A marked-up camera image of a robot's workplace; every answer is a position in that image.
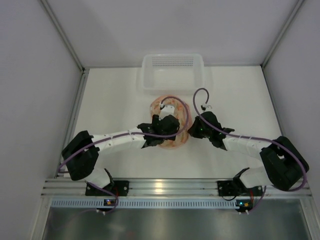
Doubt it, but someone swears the aluminium mounting rail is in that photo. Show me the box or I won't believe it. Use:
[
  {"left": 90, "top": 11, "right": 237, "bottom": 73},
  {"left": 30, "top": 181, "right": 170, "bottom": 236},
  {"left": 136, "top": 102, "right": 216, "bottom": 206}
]
[{"left": 41, "top": 177, "right": 311, "bottom": 199}]

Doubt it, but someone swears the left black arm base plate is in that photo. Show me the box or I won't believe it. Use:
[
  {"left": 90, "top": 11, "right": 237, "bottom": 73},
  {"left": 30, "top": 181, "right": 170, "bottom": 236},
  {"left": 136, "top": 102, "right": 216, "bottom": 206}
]
[{"left": 85, "top": 180, "right": 130, "bottom": 197}]

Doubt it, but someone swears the white slotted cable duct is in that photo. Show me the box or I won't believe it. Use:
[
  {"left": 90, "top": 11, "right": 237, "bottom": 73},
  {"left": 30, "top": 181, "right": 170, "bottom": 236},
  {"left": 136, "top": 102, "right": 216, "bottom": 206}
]
[{"left": 51, "top": 198, "right": 240, "bottom": 209}]

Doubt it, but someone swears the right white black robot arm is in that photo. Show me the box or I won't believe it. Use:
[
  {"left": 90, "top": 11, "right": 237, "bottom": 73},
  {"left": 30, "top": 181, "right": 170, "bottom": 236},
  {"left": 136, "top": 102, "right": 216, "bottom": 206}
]
[{"left": 188, "top": 111, "right": 309, "bottom": 194}]

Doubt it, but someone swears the pink mesh bra laundry bag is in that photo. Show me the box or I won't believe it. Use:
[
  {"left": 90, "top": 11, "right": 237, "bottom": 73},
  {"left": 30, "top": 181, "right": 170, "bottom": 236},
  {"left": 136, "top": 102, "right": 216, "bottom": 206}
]
[{"left": 149, "top": 95, "right": 192, "bottom": 149}]

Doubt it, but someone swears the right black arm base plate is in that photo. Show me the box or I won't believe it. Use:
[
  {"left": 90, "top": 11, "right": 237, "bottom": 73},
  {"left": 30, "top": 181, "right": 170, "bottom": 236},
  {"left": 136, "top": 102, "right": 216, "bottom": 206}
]
[{"left": 217, "top": 180, "right": 263, "bottom": 197}]

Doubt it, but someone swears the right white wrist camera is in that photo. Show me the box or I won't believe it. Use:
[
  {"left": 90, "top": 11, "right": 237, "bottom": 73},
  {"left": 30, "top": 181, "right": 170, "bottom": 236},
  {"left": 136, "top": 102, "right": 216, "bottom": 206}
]
[{"left": 200, "top": 103, "right": 212, "bottom": 112}]

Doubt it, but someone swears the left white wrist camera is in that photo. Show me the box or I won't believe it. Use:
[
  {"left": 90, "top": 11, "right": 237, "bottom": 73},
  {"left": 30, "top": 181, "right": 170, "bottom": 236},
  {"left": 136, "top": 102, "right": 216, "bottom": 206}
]
[{"left": 159, "top": 105, "right": 175, "bottom": 119}]

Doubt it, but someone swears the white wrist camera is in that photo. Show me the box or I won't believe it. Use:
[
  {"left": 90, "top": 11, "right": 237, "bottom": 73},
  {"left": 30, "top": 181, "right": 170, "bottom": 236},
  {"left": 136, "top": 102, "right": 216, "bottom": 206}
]
[
  {"left": 159, "top": 105, "right": 175, "bottom": 119},
  {"left": 200, "top": 103, "right": 212, "bottom": 112}
]

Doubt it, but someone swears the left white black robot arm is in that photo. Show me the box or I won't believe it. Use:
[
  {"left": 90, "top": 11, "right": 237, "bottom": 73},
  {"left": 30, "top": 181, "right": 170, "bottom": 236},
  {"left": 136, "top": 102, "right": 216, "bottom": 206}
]
[{"left": 61, "top": 114, "right": 180, "bottom": 189}]

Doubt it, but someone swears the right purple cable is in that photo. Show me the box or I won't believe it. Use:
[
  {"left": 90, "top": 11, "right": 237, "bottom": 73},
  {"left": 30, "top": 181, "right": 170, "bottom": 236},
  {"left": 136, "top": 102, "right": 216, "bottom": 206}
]
[{"left": 193, "top": 87, "right": 310, "bottom": 213}]

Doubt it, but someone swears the purple cable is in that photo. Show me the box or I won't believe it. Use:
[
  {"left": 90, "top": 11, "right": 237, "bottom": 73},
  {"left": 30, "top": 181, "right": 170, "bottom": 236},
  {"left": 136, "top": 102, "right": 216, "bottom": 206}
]
[
  {"left": 58, "top": 95, "right": 190, "bottom": 213},
  {"left": 193, "top": 87, "right": 310, "bottom": 213}
]

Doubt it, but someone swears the white plastic basket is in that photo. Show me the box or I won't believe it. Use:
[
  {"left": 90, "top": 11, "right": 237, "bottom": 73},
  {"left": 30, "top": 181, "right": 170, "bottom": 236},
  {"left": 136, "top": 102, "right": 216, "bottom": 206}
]
[{"left": 137, "top": 53, "right": 207, "bottom": 96}]

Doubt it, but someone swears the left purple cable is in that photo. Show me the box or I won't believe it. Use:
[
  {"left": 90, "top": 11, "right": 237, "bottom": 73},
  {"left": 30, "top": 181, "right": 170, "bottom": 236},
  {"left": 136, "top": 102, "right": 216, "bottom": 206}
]
[{"left": 58, "top": 95, "right": 190, "bottom": 213}]

